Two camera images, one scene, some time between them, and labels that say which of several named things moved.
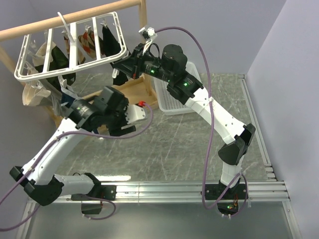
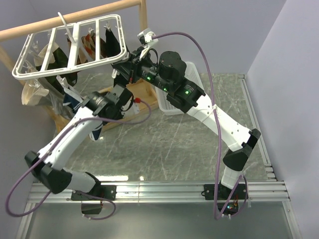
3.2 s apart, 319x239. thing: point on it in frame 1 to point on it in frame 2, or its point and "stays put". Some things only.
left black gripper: [117, 130] to [120, 116]
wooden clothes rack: [139, 90] stays put
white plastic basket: [170, 104] stays put
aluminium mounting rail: [175, 191] stays put
